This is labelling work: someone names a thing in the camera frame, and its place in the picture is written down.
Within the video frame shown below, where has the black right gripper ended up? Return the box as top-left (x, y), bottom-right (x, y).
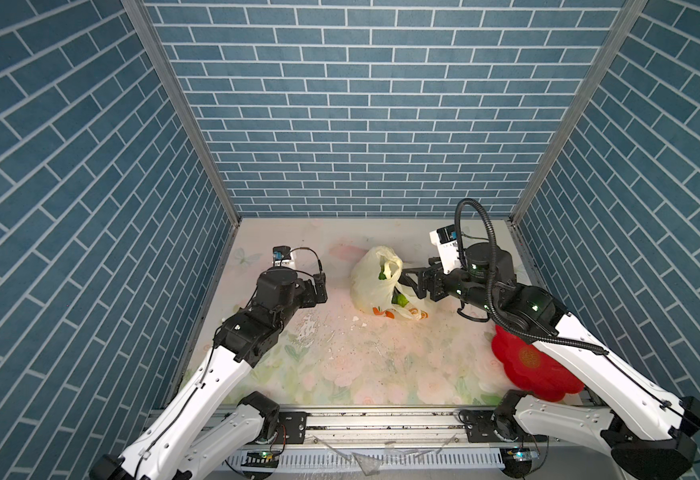
top-left (402, 254), bottom-right (498, 315)

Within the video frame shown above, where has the yellowish printed plastic bag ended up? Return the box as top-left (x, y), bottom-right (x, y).
top-left (350, 246), bottom-right (435, 321)

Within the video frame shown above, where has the red flower shaped plate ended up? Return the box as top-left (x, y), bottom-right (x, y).
top-left (491, 326), bottom-right (585, 402)

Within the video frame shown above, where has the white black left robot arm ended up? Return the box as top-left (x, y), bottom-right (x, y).
top-left (89, 266), bottom-right (328, 479)

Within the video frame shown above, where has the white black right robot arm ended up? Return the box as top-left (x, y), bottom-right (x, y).
top-left (401, 242), bottom-right (700, 479)

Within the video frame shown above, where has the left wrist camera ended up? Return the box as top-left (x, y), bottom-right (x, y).
top-left (272, 245), bottom-right (296, 269)

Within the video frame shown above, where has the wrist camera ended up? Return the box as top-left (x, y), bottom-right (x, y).
top-left (272, 245), bottom-right (296, 269)
top-left (430, 224), bottom-right (461, 274)

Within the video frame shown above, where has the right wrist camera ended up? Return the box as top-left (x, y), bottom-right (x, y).
top-left (430, 224), bottom-right (461, 274)

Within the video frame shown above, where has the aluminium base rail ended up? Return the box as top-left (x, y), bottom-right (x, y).
top-left (139, 404), bottom-right (633, 475)

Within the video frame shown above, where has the aluminium left corner post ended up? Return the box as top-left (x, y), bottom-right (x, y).
top-left (122, 0), bottom-right (241, 229)

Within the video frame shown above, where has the aluminium corner post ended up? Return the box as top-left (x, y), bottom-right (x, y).
top-left (122, 0), bottom-right (241, 229)
top-left (509, 0), bottom-right (648, 229)

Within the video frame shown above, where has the aluminium right corner post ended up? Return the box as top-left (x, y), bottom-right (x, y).
top-left (509, 0), bottom-right (648, 229)

